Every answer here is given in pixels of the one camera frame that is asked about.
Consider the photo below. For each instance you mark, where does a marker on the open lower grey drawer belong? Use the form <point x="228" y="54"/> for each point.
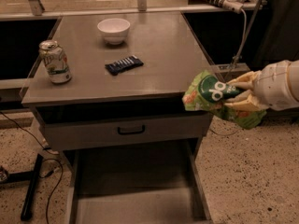
<point x="153" y="183"/>

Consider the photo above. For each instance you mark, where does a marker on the green white soda can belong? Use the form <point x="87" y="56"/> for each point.
<point x="55" y="61"/>

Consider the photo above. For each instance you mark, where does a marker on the dark blue snack bar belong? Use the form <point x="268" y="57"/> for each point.
<point x="123" y="65"/>

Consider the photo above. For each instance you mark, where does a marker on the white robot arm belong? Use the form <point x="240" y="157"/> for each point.
<point x="275" y="87"/>

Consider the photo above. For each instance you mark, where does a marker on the white ceramic bowl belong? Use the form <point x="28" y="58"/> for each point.
<point x="114" y="31"/>

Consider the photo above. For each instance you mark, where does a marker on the black floor stand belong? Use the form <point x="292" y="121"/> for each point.
<point x="30" y="176"/>

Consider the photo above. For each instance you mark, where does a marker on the green rice chip bag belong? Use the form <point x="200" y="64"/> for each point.
<point x="207" y="93"/>

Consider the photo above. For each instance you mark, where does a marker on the grey drawer cabinet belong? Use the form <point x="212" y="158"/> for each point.
<point x="163" y="41"/>

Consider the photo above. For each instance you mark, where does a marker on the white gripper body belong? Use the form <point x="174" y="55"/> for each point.
<point x="273" y="84"/>

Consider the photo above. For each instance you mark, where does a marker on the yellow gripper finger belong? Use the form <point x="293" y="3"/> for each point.
<point x="246" y="101"/>
<point x="246" y="81"/>

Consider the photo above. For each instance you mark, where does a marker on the upper grey drawer with handle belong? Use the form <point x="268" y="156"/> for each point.
<point x="109" y="133"/>

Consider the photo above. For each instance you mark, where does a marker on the grey power box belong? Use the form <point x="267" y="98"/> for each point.
<point x="227" y="72"/>

